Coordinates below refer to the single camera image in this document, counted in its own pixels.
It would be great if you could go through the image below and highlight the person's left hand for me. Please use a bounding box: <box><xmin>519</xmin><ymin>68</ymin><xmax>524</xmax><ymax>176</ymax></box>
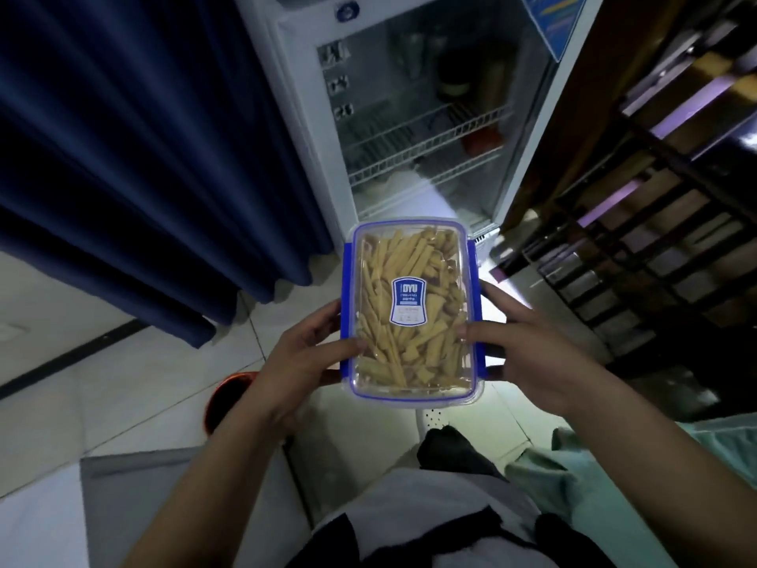
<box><xmin>245</xmin><ymin>300</ymin><xmax>369</xmax><ymax>435</ymax></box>

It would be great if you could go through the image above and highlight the person's right hand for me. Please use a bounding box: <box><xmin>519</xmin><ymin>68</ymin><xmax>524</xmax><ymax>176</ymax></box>
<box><xmin>454</xmin><ymin>280</ymin><xmax>604</xmax><ymax>417</ymax></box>

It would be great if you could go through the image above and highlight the clear container with blue lid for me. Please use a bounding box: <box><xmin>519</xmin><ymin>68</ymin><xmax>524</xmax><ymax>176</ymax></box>
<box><xmin>339</xmin><ymin>217</ymin><xmax>487</xmax><ymax>409</ymax></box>

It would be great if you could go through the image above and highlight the person's right forearm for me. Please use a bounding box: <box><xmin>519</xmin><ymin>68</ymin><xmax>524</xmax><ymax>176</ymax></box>
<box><xmin>559</xmin><ymin>361</ymin><xmax>757</xmax><ymax>568</ymax></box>

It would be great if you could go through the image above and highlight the person's left forearm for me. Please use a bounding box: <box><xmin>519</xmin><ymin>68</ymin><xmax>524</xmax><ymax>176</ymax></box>
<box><xmin>121</xmin><ymin>403</ymin><xmax>296</xmax><ymax>568</ymax></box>

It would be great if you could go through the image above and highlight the pile of yellow snack sticks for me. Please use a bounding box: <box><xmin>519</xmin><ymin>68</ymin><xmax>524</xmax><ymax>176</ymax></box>
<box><xmin>355</xmin><ymin>227</ymin><xmax>471</xmax><ymax>391</ymax></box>

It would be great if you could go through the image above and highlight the red bucket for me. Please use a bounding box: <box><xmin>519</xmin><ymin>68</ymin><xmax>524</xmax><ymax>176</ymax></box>
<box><xmin>204</xmin><ymin>372</ymin><xmax>262</xmax><ymax>436</ymax></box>

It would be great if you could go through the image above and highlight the light green cloth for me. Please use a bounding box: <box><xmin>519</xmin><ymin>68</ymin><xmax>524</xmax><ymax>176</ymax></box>
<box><xmin>505</xmin><ymin>417</ymin><xmax>757</xmax><ymax>568</ymax></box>

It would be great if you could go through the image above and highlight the grey and black shirt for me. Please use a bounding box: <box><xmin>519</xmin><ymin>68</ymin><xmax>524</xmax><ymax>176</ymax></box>
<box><xmin>290</xmin><ymin>467</ymin><xmax>616</xmax><ymax>568</ymax></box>

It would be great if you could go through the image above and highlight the red item in fridge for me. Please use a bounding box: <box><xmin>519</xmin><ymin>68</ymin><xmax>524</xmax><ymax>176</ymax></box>
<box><xmin>461</xmin><ymin>125</ymin><xmax>503</xmax><ymax>158</ymax></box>

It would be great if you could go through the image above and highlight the white glass-door fridge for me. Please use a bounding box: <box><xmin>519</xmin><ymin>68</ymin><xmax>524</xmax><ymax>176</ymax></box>
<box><xmin>233</xmin><ymin>0</ymin><xmax>607</xmax><ymax>255</ymax></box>

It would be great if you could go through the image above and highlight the grey mat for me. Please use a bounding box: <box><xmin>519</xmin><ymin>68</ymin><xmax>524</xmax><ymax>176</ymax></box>
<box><xmin>80</xmin><ymin>446</ymin><xmax>314</xmax><ymax>568</ymax></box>

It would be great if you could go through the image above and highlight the dark bottle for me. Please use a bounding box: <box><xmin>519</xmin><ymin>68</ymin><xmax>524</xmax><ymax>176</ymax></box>
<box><xmin>436</xmin><ymin>46</ymin><xmax>475</xmax><ymax>102</ymax></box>

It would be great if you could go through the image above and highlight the dark blue curtain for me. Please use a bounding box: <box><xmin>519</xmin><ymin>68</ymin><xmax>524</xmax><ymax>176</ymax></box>
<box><xmin>0</xmin><ymin>0</ymin><xmax>336</xmax><ymax>348</ymax></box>

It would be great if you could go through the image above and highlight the blue sticker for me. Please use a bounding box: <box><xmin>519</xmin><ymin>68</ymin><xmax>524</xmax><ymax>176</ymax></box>
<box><xmin>520</xmin><ymin>0</ymin><xmax>590</xmax><ymax>63</ymax></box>

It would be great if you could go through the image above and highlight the white wire fridge shelf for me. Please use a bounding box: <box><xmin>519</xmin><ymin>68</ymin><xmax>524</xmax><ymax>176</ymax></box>
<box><xmin>343</xmin><ymin>103</ymin><xmax>513</xmax><ymax>167</ymax></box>
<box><xmin>349</xmin><ymin>144</ymin><xmax>505</xmax><ymax>189</ymax></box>

